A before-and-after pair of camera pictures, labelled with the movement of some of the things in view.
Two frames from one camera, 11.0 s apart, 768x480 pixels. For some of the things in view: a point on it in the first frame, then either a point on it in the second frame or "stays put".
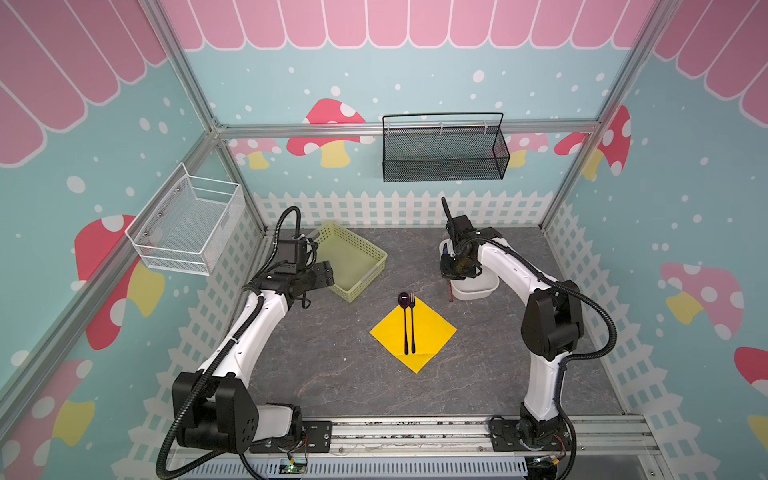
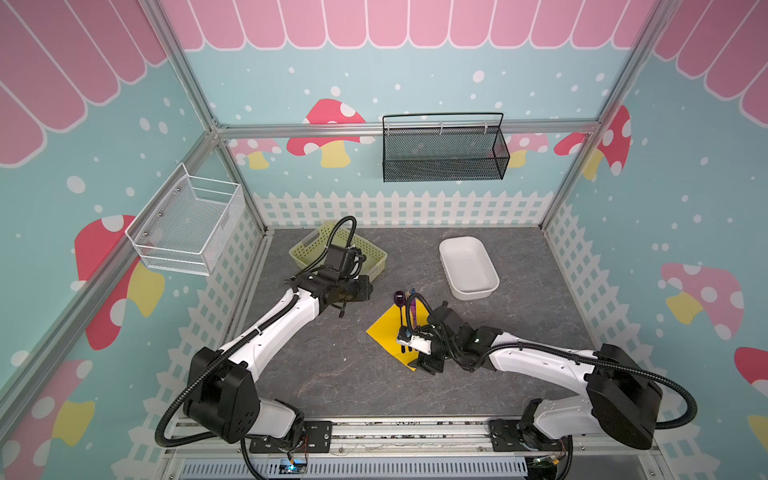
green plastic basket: (355, 264) stays put
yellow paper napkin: (431, 334) stays put
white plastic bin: (483, 285) stays put
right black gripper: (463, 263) -> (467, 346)
